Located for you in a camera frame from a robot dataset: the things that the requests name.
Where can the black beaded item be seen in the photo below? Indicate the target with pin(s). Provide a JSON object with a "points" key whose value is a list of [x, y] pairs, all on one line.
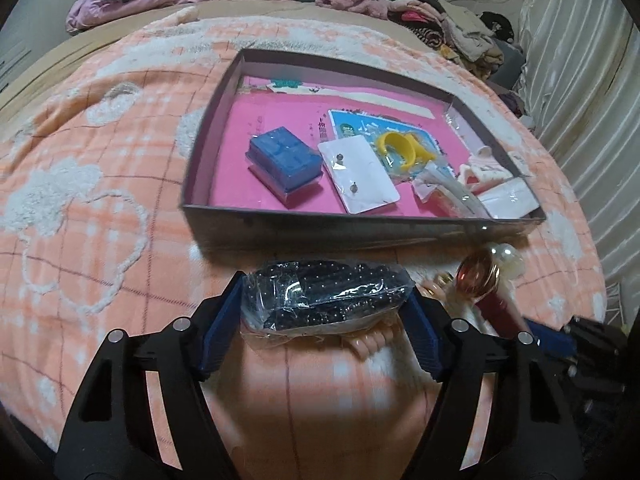
{"points": [[303, 298]]}

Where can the white wardrobe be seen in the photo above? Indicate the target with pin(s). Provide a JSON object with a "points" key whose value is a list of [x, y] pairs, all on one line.
{"points": [[32, 29]]}

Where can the cream striped curtain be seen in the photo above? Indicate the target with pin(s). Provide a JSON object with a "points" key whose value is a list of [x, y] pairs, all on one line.
{"points": [[581, 85]]}

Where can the white earring card bag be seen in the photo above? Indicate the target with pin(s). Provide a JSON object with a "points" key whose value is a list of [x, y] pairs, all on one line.
{"points": [[357, 174]]}

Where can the grey shallow cardboard box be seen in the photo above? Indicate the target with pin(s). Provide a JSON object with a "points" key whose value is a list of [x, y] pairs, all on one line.
{"points": [[224, 228]]}

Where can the pink paper box liner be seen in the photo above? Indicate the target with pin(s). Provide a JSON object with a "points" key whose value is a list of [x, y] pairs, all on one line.
{"points": [[260, 105]]}

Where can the pink fluffy garment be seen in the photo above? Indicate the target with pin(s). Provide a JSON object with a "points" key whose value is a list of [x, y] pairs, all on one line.
{"points": [[373, 8]]}

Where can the red strap wristwatch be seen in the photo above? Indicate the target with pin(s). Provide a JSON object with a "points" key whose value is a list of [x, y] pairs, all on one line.
{"points": [[478, 282]]}

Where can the pile of clothes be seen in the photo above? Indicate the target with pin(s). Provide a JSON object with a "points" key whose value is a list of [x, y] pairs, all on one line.
{"points": [[483, 44]]}

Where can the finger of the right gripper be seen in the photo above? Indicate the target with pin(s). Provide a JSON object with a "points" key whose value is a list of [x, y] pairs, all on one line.
{"points": [[551, 341]]}

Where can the blue plastic jewelry case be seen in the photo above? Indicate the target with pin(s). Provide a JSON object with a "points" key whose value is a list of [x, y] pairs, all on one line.
{"points": [[286, 165]]}

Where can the tan bed sheet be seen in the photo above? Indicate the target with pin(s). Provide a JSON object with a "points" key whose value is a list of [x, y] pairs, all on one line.
{"points": [[35, 84]]}

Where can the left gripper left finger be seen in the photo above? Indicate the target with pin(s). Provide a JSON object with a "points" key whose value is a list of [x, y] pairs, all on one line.
{"points": [[140, 411]]}

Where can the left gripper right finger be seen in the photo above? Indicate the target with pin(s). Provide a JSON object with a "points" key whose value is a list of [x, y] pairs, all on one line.
{"points": [[530, 432]]}

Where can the white packet in box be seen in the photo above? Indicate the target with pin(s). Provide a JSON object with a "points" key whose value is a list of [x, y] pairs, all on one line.
{"points": [[509, 200]]}

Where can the clear bag with trinkets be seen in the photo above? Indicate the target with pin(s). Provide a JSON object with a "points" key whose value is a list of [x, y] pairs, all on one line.
{"points": [[438, 187]]}

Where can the pink white hair clip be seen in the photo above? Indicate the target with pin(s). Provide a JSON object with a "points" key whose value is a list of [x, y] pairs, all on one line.
{"points": [[482, 171]]}

